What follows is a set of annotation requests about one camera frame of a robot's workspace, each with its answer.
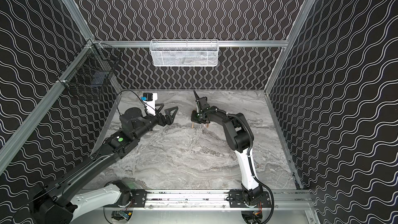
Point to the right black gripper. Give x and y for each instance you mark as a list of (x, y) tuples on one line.
[(200, 117)]

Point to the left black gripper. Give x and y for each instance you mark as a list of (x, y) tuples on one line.
[(160, 118)]

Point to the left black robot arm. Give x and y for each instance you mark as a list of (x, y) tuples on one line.
[(59, 201)]

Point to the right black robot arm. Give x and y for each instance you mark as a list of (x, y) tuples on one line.
[(240, 139)]

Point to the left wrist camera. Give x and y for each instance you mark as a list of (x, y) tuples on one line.
[(149, 100)]

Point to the white wire mesh basket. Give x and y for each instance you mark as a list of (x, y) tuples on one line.
[(184, 52)]

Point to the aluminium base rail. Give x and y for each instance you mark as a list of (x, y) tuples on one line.
[(157, 200)]

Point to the black wire mesh basket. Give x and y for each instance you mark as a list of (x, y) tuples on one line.
[(93, 78)]

